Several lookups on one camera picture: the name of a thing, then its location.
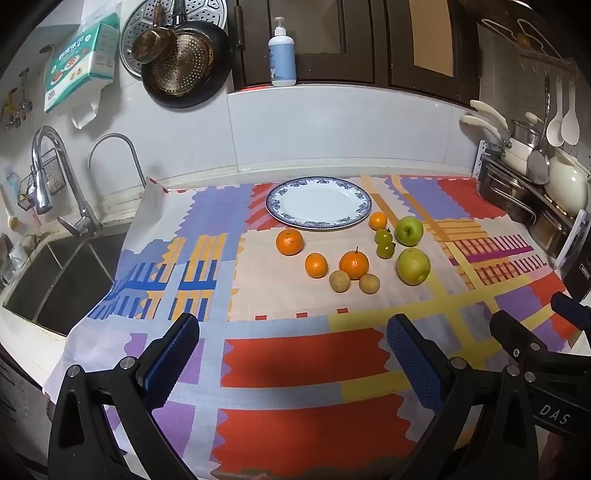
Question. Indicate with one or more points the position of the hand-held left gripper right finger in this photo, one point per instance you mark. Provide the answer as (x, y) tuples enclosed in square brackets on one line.
[(415, 369)]

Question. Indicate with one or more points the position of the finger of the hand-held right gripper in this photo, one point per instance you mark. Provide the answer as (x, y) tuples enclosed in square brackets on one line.
[(508, 330), (572, 310)]

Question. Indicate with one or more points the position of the orange with stem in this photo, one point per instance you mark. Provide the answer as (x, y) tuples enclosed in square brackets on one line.
[(354, 264)]

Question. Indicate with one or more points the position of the small orange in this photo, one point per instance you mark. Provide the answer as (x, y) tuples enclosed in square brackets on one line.
[(378, 221)]

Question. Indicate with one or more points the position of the copper ladle pot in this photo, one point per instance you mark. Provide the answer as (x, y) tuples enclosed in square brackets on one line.
[(152, 45)]

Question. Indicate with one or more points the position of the large orange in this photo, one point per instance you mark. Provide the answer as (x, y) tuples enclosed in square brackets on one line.
[(289, 242)]

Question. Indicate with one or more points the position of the perforated metal steamer tray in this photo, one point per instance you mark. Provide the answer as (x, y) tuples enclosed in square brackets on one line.
[(207, 11)]

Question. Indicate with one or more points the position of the thin gooseneck faucet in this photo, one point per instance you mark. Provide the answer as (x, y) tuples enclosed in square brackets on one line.
[(111, 137)]

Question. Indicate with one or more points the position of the black frying pan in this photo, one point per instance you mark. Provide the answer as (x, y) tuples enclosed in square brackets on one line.
[(217, 55)]

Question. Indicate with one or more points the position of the steel kitchen sink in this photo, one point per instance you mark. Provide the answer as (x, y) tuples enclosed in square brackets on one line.
[(69, 281)]

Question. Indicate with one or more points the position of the metal spatula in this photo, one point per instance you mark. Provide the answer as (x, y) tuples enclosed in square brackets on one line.
[(538, 166)]

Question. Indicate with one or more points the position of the green apple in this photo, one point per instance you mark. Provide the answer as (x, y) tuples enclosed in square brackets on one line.
[(409, 230)]

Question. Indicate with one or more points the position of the golden metal strainer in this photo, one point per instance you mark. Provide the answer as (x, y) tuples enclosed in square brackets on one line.
[(184, 67)]

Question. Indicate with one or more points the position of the dark wooden window frame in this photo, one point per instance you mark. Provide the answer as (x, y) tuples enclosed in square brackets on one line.
[(378, 41)]

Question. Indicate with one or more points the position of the colourful patterned tablecloth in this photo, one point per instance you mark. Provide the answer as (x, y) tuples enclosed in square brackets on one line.
[(286, 360)]

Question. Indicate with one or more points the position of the stainless steel pot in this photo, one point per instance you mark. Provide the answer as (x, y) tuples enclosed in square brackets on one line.
[(551, 233), (503, 194)]

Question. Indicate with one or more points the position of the white ceramic jug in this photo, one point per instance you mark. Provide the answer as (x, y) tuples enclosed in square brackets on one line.
[(568, 184)]

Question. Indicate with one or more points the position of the green and white tissue pack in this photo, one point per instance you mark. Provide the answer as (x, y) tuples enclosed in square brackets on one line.
[(78, 64)]

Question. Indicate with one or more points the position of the large chrome faucet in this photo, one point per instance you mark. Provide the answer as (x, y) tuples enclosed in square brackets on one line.
[(44, 184)]

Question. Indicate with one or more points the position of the brown longan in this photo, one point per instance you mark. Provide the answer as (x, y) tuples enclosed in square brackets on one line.
[(369, 283), (340, 281)]

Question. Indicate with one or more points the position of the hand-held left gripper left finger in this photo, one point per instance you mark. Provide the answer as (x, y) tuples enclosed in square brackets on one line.
[(170, 357)]

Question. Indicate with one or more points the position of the blue-rimmed white plate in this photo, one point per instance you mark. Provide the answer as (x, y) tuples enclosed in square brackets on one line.
[(318, 203)]

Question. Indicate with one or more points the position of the white plastic spoon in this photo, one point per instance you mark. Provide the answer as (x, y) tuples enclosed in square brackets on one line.
[(570, 127), (555, 131)]

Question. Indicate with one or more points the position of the medium orange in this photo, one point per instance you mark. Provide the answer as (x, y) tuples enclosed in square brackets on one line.
[(316, 265)]

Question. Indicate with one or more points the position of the yellow-green pear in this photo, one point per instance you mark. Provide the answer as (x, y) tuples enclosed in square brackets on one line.
[(413, 266)]

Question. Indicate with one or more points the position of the small steel lidded pot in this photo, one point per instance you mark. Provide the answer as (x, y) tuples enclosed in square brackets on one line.
[(526, 131)]

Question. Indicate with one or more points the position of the white dish rack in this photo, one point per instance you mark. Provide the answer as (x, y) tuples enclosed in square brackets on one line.
[(482, 157)]

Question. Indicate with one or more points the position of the green tomato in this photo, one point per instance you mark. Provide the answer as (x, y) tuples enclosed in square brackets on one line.
[(383, 236), (385, 250)]

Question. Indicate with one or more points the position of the blue pump soap bottle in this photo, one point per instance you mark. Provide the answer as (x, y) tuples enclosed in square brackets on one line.
[(282, 57)]

